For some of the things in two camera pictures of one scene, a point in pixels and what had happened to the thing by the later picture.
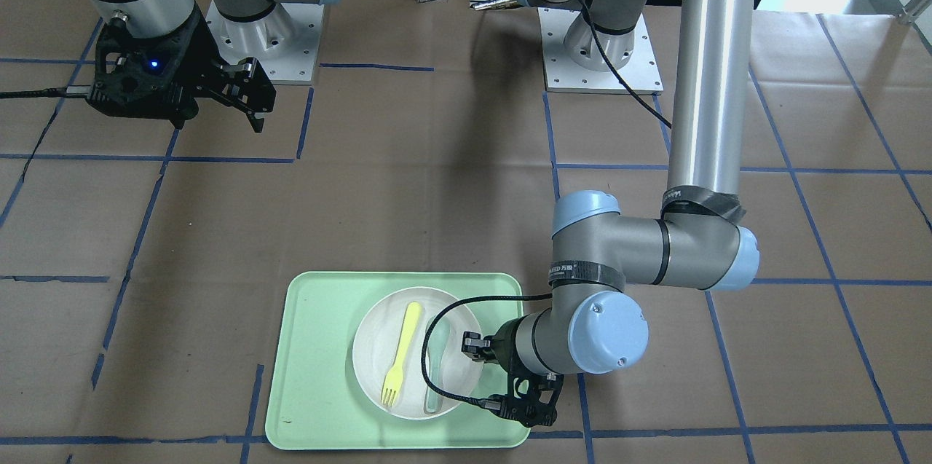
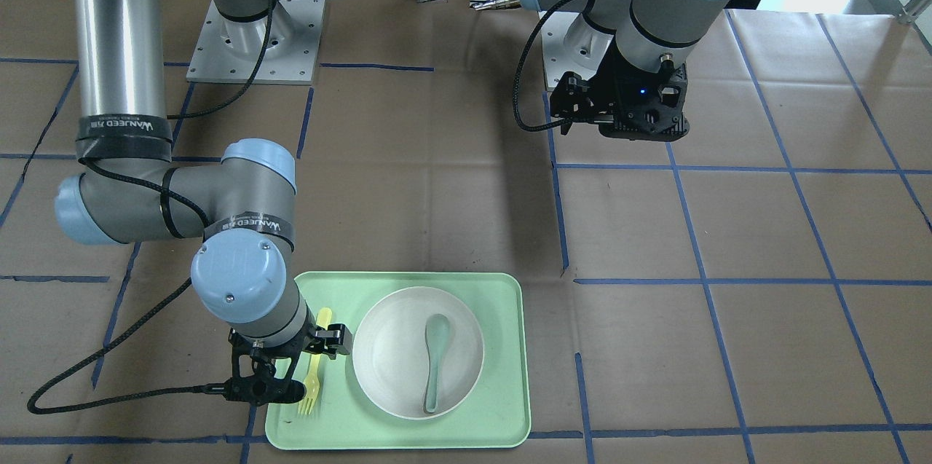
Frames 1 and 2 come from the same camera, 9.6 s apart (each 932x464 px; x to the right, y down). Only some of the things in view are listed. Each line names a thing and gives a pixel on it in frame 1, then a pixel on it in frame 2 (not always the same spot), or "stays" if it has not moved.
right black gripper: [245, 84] to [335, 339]
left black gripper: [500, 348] to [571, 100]
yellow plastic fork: [393, 379] to [312, 383]
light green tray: [316, 403] stays
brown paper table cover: [142, 263] stays
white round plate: [379, 339] stays
